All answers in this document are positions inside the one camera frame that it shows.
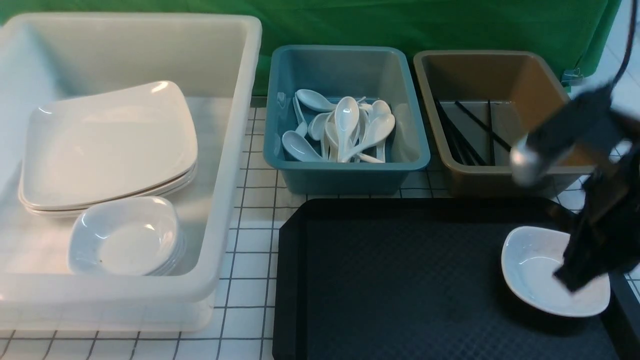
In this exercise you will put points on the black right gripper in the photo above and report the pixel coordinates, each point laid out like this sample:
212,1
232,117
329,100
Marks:
605,236

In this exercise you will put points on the white small bowl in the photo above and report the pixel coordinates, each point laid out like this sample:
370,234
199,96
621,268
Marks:
175,257
530,256
128,237

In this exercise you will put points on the large white square plate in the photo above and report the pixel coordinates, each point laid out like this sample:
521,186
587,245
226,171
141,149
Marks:
93,148

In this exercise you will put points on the top white plate in bin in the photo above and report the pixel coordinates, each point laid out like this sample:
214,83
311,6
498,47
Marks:
159,191

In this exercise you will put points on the black chopstick long diagonal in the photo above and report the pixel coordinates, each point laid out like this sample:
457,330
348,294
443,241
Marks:
504,144

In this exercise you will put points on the metal binder clip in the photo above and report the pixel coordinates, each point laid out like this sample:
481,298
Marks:
572,77

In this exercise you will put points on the brown plastic bin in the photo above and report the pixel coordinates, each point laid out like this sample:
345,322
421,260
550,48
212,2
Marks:
523,91

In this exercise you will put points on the green backdrop cloth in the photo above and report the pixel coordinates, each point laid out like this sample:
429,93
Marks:
567,34

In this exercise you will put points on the white spoon right long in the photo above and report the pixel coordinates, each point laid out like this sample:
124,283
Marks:
378,130

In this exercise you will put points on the black serving tray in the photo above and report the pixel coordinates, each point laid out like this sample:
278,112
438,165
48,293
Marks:
420,279

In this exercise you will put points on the teal plastic bin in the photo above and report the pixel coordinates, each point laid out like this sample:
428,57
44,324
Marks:
377,73

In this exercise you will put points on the white spoon centre left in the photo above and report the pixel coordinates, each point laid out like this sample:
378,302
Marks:
298,147

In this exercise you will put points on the white spoon left edge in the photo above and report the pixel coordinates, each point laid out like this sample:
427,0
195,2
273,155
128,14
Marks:
301,129

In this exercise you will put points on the white spoon top of pile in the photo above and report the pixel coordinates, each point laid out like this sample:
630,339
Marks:
314,101

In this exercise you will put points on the large white plastic bin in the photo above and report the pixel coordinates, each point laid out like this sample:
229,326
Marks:
52,56

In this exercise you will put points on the white small bowl in bin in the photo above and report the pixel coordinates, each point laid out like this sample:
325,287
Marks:
175,257

